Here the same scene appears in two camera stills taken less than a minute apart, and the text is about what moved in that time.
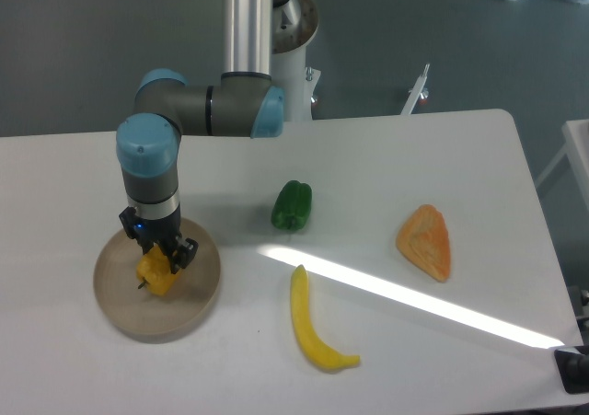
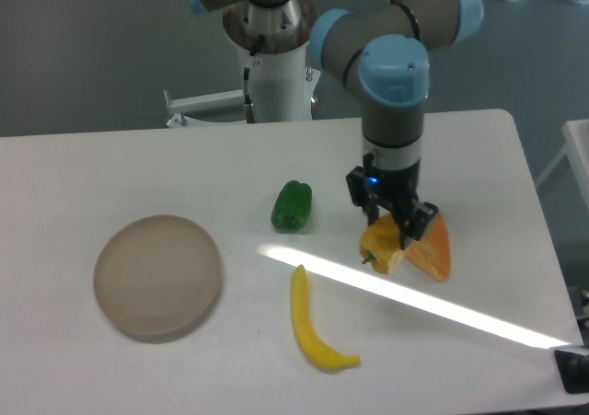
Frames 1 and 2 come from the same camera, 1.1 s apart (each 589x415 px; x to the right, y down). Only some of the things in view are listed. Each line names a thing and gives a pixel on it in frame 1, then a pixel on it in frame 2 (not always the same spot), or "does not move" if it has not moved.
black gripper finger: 146,246 → 372,213
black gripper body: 147,232 → 370,187
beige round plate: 137,310 does not move
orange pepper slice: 424,241 does not move
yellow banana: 310,343 does not move
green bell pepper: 292,205 does not move
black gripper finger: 185,251 → 412,218
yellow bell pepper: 155,267 → 380,244
